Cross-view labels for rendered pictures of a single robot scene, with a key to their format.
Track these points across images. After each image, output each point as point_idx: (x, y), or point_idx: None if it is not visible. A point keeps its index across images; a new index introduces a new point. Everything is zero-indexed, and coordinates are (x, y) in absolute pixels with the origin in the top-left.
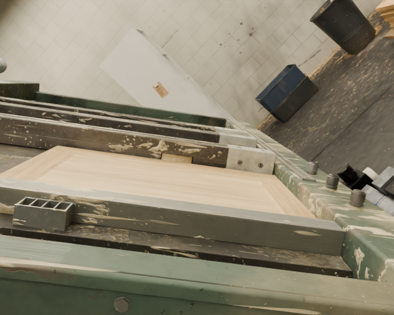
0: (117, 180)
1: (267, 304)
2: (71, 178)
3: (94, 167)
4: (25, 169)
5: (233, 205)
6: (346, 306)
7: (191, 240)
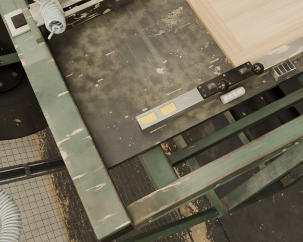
0: (259, 12)
1: None
2: (245, 27)
3: (232, 3)
4: (222, 35)
5: None
6: None
7: None
